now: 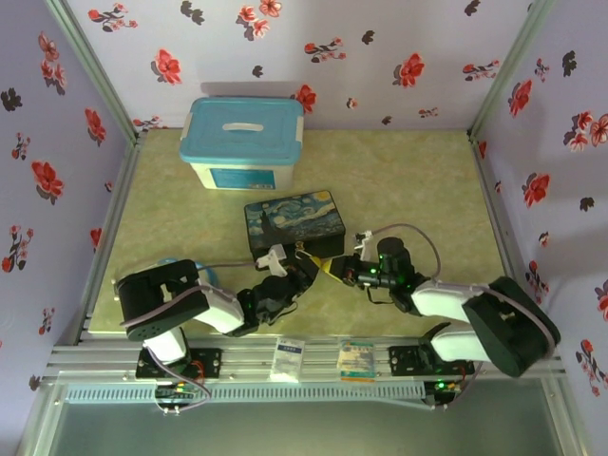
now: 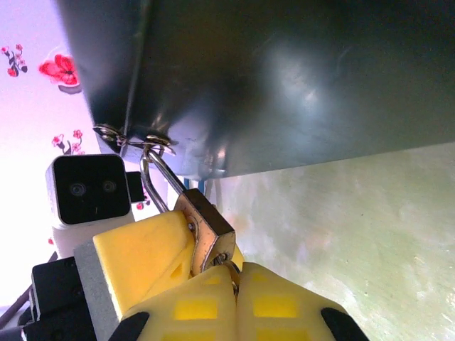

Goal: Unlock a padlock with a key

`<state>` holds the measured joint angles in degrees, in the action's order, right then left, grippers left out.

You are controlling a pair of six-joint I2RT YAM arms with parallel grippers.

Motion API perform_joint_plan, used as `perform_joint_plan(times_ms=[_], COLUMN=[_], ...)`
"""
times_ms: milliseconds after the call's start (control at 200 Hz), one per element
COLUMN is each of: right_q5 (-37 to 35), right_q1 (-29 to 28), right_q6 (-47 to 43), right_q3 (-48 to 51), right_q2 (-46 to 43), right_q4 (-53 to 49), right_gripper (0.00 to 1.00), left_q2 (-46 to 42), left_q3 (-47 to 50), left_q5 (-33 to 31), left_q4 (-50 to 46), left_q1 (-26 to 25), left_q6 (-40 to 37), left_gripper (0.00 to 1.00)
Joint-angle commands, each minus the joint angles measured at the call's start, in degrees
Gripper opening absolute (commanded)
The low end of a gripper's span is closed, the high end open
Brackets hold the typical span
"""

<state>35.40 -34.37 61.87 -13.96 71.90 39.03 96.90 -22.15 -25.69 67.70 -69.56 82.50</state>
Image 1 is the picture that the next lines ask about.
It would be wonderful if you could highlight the starry night tin box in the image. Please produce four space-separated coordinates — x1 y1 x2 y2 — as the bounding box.
243 189 347 263

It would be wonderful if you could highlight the white labelled plastic bag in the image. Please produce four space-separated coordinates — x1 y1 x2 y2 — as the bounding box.
269 335 306 384

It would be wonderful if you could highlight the blue stethoscope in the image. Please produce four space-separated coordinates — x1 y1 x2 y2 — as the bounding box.
156 256 220 287

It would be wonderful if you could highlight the teal labelled plastic bag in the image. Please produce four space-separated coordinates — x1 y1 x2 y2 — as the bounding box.
335 337 376 383

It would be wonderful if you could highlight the black right control board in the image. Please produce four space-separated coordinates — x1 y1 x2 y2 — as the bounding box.
424 377 463 410

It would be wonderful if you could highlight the green left control board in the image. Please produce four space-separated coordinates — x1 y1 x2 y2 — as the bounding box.
152 381 203 415

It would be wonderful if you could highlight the blue lidded plastic storage box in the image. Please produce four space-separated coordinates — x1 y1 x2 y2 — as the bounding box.
179 97 305 192

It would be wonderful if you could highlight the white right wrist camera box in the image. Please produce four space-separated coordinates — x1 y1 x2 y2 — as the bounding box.
351 229 376 261

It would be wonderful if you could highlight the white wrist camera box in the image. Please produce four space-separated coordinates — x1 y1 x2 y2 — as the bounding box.
351 229 376 261
256 243 289 277

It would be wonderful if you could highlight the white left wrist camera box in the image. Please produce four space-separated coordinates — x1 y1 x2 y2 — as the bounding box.
256 243 289 277

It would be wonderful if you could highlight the grey right arm cable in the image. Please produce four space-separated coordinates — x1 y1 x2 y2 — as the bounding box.
368 222 560 410

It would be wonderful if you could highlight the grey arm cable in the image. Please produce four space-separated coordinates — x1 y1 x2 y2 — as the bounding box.
121 259 262 413
368 222 560 410

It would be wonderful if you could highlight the grey left arm cable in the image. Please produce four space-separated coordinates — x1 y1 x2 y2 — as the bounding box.
121 259 262 413

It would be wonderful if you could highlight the aluminium frame rail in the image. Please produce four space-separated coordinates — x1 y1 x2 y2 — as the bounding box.
46 333 567 387

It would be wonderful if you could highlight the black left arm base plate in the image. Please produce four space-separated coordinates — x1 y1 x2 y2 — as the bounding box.
135 347 224 381

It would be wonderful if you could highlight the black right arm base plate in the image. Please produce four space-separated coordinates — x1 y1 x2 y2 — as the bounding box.
388 345 476 377

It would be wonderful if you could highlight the grey slotted cable duct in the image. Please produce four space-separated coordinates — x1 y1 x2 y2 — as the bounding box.
64 382 425 406

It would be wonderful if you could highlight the aluminium corner post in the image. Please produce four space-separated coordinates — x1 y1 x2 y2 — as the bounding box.
45 0 145 143
467 0 558 140

